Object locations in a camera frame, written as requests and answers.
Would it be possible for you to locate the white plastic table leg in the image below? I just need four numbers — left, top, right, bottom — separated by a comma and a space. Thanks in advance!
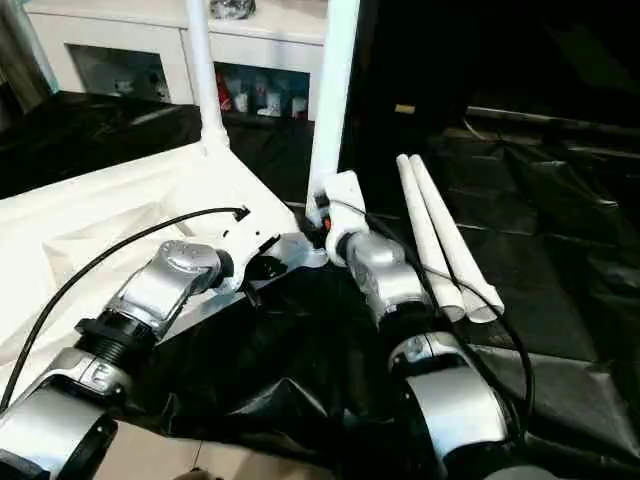
304, 0, 362, 241
185, 0, 231, 157
408, 154, 505, 325
395, 154, 467, 324

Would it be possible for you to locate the white plastic table top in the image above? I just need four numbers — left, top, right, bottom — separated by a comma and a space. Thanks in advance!
0, 139, 331, 406

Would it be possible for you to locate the white jar blue print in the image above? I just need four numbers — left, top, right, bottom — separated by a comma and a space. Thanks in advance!
258, 89, 282, 117

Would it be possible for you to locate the red packet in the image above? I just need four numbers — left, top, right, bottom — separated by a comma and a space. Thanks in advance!
217, 72, 235, 112

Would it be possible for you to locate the black white patterned ornament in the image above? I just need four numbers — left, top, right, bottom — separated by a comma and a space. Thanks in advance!
209, 0, 257, 21

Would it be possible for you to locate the black plastic mat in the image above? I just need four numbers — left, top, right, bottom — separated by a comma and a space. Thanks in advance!
0, 89, 640, 480

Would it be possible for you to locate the long black bar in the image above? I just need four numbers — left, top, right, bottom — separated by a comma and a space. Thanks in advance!
467, 105, 640, 130

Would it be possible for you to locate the white cabinet with glass doors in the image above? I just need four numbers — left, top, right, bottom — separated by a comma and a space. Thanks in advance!
24, 0, 331, 120

